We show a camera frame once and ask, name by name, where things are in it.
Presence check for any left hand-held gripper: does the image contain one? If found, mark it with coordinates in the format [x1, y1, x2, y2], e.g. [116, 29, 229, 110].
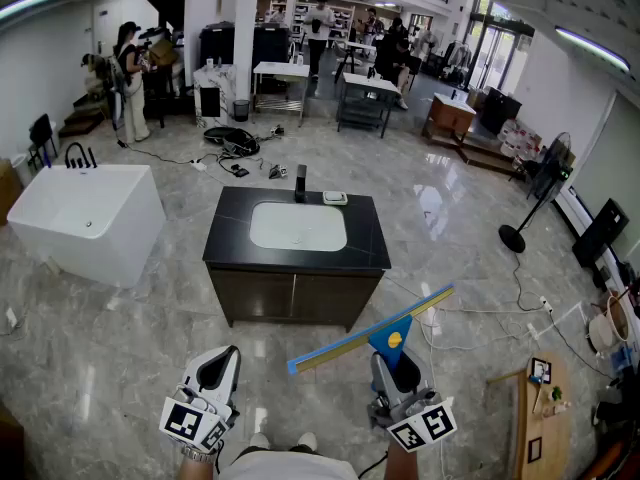
[158, 345, 243, 455]

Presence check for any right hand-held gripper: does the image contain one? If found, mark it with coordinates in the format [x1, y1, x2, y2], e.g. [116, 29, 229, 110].
[367, 346, 459, 455]

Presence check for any blue squeegee with yellow knob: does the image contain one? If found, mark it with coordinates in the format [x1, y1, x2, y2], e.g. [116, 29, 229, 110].
[286, 283, 457, 377]

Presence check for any person's right forearm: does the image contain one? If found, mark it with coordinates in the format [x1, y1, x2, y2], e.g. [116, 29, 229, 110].
[382, 440, 420, 480]

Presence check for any person's left forearm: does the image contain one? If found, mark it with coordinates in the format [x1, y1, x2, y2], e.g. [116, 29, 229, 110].
[174, 455, 220, 480]

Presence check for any silver wristwatch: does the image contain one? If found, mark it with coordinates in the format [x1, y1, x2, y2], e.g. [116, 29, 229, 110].
[180, 442, 218, 465]

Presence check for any dark wooden vanity cabinet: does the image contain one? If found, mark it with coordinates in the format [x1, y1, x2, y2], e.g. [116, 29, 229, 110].
[201, 185, 393, 333]

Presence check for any person's white shirt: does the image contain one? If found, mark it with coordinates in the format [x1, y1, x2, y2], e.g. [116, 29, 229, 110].
[218, 446, 359, 480]

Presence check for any wooden board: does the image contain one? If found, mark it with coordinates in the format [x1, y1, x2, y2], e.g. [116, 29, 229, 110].
[516, 351, 574, 480]

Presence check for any white sink basin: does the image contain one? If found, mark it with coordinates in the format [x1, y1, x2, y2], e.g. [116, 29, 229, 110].
[248, 201, 348, 253]

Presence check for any white bathtub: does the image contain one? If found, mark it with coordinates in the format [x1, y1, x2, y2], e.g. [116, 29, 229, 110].
[6, 163, 167, 290]

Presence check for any black sink faucet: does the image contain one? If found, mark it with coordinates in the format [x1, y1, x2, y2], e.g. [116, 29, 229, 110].
[294, 163, 309, 205]

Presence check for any white bucket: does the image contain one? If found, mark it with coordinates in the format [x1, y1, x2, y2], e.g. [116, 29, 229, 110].
[587, 291, 631, 355]

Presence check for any black bag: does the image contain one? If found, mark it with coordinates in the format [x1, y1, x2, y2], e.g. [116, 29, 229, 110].
[221, 128, 262, 159]

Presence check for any black flat screen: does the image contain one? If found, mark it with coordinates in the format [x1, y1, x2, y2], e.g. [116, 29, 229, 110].
[571, 197, 631, 270]

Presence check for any black standing fan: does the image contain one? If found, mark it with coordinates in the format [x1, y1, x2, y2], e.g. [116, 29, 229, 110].
[498, 131, 574, 255]

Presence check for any black bathtub faucet set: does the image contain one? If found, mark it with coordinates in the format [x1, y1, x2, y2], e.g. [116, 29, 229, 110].
[64, 141, 99, 171]

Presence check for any brown wooden vanity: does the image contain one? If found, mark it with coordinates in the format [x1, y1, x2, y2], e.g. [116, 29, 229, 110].
[422, 91, 477, 145]

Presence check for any white marble cabinet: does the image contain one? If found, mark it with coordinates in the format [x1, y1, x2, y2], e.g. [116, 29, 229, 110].
[192, 64, 237, 130]

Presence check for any dark metal table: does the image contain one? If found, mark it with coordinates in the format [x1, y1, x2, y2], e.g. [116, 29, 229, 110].
[336, 71, 401, 140]

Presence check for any black chair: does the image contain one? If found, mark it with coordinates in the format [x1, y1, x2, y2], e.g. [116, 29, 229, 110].
[27, 113, 59, 170]

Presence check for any white metal table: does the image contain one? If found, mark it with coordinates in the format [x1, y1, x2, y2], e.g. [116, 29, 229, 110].
[251, 60, 312, 129]

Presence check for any long ceiling light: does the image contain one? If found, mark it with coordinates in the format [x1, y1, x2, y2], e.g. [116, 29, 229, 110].
[554, 25, 632, 74]
[0, 0, 64, 21]

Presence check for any white cable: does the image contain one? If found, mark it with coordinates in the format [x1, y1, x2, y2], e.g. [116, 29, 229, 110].
[384, 275, 586, 352]

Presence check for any black cable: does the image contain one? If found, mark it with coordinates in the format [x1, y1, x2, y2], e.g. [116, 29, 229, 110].
[115, 138, 197, 165]

